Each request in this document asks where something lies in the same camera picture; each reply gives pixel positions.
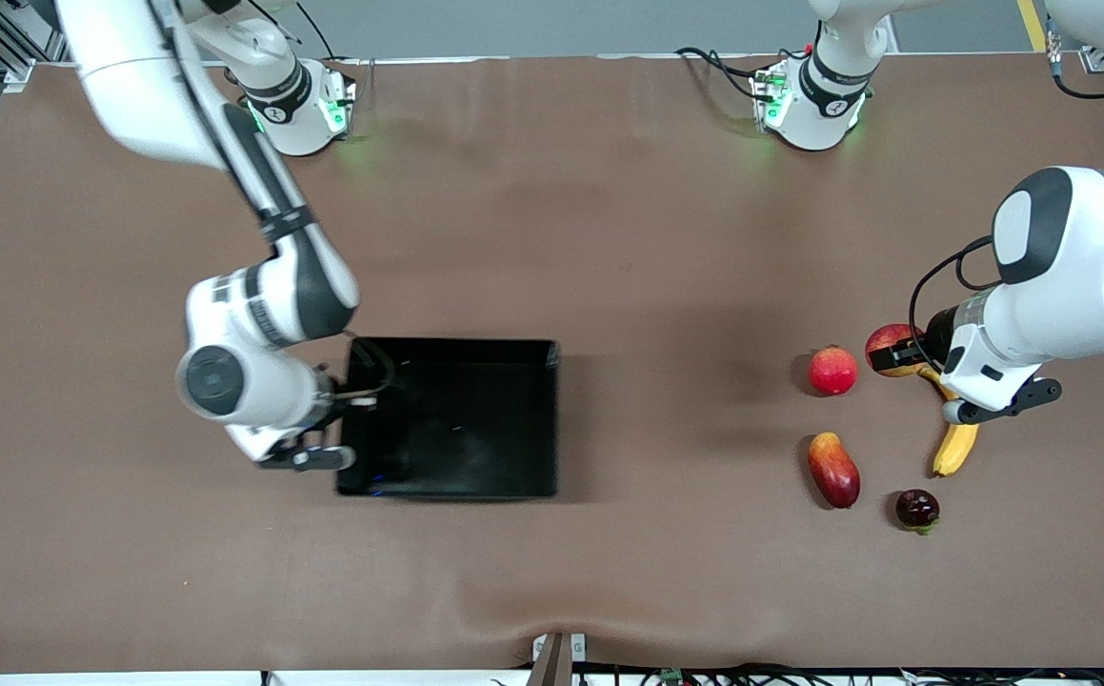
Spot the red yellow apple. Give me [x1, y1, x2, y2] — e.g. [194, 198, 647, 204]
[864, 324, 926, 378]

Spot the yellow banana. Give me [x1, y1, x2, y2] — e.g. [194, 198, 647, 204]
[915, 362, 981, 478]

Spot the black plastic box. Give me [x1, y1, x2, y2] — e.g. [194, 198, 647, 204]
[335, 336, 560, 501]

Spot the round red pomegranate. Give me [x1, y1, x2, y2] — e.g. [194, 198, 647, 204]
[808, 346, 859, 397]

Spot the red yellow mango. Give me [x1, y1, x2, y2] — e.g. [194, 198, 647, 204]
[807, 432, 862, 510]

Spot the dark purple mangosteen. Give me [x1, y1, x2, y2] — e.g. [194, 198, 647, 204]
[895, 489, 941, 535]

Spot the brown table cover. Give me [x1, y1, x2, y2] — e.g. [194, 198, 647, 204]
[0, 52, 1104, 673]

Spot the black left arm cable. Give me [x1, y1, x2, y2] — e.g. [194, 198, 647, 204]
[908, 233, 996, 374]

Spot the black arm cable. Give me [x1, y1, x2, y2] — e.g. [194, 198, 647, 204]
[147, 0, 314, 249]
[908, 233, 996, 374]

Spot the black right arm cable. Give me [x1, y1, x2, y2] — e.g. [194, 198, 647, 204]
[147, 0, 314, 249]

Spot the black right base cable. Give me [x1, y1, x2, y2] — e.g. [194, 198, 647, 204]
[299, 0, 341, 60]

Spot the black base cable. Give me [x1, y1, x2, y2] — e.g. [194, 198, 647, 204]
[674, 46, 783, 102]
[299, 0, 341, 60]

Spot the black left base cable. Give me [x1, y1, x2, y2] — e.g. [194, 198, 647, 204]
[674, 46, 783, 102]

